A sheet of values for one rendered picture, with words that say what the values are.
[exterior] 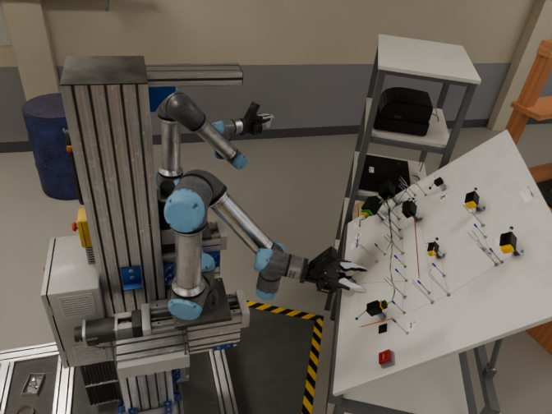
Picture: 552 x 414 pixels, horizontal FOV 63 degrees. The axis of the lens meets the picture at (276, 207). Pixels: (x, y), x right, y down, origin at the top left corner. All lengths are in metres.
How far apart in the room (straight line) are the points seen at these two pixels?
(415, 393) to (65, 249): 1.63
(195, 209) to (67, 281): 0.79
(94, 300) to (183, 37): 3.44
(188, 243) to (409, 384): 1.26
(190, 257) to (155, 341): 0.51
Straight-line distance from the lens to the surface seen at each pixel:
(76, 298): 1.93
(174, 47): 4.92
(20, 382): 3.00
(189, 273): 1.52
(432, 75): 2.46
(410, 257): 2.23
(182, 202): 1.31
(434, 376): 2.31
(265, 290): 1.51
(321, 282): 1.46
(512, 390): 3.54
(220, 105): 5.20
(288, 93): 5.34
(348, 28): 5.35
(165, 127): 2.07
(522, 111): 3.56
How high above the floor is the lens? 2.57
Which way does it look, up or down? 36 degrees down
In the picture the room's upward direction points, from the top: 6 degrees clockwise
